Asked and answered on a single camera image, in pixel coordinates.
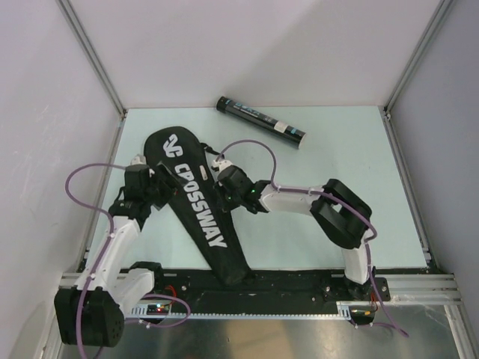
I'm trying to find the black racket bag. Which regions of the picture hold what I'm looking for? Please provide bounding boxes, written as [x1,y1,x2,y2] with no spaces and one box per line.
[143,126,251,286]

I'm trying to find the right aluminium corner post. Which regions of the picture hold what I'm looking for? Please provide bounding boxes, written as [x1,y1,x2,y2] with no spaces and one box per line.
[383,0,460,113]

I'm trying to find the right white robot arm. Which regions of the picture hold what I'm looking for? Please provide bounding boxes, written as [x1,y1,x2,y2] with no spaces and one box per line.
[216,165,376,300]

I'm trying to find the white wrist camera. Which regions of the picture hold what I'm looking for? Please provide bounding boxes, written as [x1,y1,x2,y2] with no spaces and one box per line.
[211,159,233,173]
[130,154,147,165]

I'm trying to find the left aluminium corner post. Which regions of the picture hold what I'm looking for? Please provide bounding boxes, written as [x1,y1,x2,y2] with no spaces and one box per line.
[55,0,126,117]

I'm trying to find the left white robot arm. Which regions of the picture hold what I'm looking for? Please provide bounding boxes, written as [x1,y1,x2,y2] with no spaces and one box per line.
[54,156,186,349]

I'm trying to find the black shuttlecock tube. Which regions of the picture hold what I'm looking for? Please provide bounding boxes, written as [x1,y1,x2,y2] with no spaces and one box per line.
[216,96,306,149]

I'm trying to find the aluminium corner post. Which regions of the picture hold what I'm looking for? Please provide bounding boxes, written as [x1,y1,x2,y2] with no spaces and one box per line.
[383,0,460,113]
[55,0,126,117]

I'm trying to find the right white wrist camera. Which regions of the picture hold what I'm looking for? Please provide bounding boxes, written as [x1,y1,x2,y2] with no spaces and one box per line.
[211,159,233,173]

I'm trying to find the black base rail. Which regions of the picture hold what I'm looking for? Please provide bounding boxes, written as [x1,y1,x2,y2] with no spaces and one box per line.
[152,269,391,316]

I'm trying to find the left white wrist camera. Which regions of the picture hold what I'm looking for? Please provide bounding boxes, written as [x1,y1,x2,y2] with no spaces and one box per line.
[130,154,147,165]

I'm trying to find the white slotted cable duct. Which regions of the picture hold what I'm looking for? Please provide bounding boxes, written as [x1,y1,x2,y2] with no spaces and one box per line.
[126,301,355,319]

